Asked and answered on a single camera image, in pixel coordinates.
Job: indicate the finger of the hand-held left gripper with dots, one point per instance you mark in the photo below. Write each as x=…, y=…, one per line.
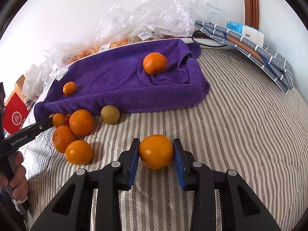
x=42, y=126

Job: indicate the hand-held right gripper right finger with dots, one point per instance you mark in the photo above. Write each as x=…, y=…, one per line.
x=179, y=161

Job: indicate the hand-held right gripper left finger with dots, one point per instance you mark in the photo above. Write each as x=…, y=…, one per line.
x=133, y=161

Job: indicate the small orange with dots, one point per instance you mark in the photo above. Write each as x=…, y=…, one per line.
x=59, y=120
x=69, y=88

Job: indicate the large orange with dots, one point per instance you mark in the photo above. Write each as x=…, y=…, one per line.
x=156, y=151

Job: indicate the small red fruit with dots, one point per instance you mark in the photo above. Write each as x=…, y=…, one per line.
x=68, y=116

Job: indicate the purple towel covered tray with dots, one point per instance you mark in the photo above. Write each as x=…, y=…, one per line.
x=120, y=77

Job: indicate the person's left hand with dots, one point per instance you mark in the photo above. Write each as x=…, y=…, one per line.
x=20, y=173

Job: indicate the red paper bag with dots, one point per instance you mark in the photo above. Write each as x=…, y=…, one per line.
x=15, y=115

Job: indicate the white plastic bag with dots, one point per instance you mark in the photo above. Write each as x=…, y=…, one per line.
x=32, y=79

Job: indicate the striped bed quilt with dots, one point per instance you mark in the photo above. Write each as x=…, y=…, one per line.
x=240, y=137

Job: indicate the empty clear plastic bag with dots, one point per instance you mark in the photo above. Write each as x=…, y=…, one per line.
x=55, y=57

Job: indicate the clear bag of oranges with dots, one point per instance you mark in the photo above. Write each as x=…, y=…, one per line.
x=115, y=43

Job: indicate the white object with black rim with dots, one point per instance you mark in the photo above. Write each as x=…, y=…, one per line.
x=210, y=42

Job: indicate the clear bag of brown fruit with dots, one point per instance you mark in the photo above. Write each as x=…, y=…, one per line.
x=149, y=37

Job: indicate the folded grey checked cloth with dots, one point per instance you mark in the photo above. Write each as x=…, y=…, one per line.
x=272, y=60

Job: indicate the small white box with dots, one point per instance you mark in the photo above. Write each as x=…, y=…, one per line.
x=252, y=36

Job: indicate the blue tissue pack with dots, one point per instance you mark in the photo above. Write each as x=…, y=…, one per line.
x=234, y=26

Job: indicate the crumpled clear plastic bag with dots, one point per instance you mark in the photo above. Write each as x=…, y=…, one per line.
x=168, y=12

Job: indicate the brown wooden door frame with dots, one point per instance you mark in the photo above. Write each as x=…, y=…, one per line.
x=251, y=2

